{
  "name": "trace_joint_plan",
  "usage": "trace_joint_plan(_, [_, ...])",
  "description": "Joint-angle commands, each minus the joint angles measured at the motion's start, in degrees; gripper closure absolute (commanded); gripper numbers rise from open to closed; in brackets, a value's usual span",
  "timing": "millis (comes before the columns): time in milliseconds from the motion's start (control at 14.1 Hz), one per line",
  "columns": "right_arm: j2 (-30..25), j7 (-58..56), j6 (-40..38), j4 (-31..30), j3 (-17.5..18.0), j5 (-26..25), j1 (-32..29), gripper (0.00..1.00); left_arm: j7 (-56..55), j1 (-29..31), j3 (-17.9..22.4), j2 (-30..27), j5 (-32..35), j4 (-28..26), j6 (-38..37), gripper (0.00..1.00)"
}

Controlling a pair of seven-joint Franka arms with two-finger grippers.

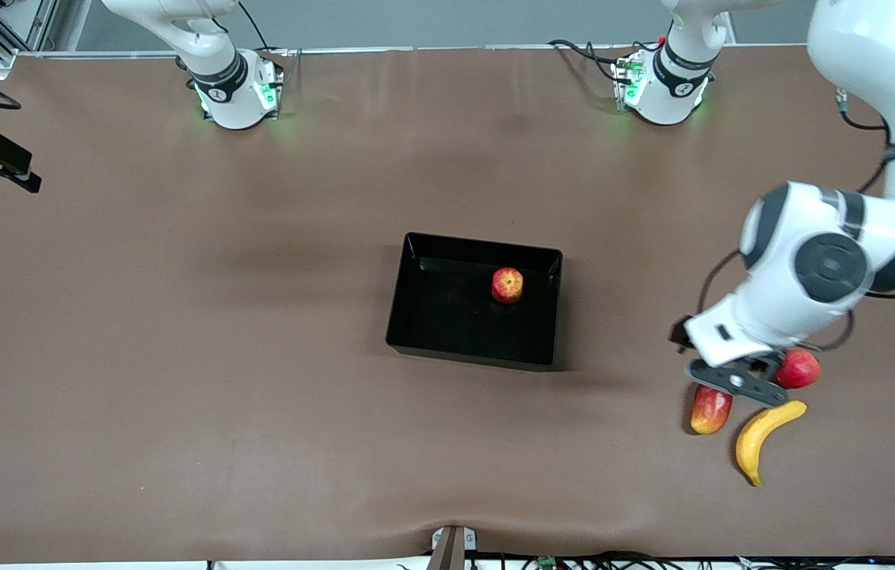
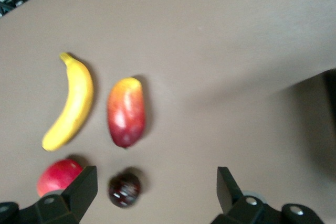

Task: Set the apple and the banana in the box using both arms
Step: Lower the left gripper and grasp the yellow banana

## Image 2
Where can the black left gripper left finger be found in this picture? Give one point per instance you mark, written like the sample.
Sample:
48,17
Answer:
76,197

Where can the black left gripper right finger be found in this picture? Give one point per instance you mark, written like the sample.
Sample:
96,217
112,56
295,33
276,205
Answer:
231,203

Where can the yellow banana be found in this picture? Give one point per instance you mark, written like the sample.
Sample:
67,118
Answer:
76,98

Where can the black plastic box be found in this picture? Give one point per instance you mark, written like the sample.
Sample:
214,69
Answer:
331,93

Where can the round plain red fruit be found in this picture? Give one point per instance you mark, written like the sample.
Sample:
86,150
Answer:
57,176

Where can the dark purple plum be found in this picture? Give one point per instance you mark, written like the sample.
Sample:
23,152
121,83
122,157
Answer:
124,190

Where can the red yellow mango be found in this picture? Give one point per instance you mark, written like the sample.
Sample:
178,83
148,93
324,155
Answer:
126,113

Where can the table cover mat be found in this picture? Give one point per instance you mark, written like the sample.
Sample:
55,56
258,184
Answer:
210,37

